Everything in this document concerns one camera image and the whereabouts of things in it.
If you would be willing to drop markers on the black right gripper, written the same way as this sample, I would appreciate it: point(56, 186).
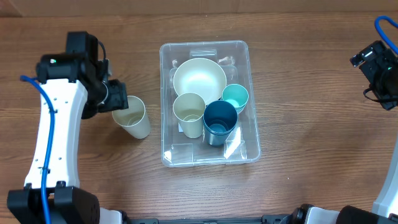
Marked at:
point(389, 99)

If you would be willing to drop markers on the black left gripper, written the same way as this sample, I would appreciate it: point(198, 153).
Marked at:
point(118, 98)

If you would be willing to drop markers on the beige tall cup front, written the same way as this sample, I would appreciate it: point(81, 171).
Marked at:
point(134, 119)

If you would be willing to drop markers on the beige tall cup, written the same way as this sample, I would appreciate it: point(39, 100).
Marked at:
point(189, 109)
point(134, 119)

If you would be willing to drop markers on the cream bowl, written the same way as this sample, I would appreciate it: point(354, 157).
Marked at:
point(201, 76)

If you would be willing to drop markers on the dark blue tall cup front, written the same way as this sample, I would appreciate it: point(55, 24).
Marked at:
point(220, 117)

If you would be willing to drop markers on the dark blue tall cup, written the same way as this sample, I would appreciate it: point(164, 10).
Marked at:
point(217, 138)
point(220, 117)

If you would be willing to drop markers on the mint green small cup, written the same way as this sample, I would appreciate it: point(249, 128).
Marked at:
point(235, 94)

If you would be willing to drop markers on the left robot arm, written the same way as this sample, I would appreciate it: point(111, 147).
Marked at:
point(73, 86)

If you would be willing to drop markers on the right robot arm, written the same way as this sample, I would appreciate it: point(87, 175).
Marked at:
point(384, 208)

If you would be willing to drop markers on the white label in bin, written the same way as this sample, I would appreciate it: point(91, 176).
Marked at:
point(180, 128)

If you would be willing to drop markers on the clear plastic storage bin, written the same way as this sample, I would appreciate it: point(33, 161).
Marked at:
point(243, 144)

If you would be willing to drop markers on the black rail at table edge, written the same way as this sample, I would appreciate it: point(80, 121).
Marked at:
point(306, 213)

